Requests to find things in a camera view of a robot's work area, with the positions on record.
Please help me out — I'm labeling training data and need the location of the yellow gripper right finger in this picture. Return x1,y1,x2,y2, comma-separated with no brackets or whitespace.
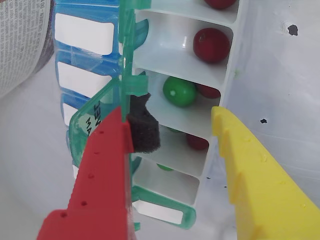
211,106,320,240

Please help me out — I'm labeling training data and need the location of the white table cloth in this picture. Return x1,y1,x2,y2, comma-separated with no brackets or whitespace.
0,0,320,240

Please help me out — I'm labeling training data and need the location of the weekly pill organizer box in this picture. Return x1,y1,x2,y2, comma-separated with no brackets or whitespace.
53,0,245,231

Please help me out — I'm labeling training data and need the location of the white printed label bottle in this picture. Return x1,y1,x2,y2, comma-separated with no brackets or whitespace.
0,0,55,100

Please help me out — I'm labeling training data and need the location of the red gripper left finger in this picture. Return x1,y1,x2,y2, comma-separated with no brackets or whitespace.
36,92,161,240

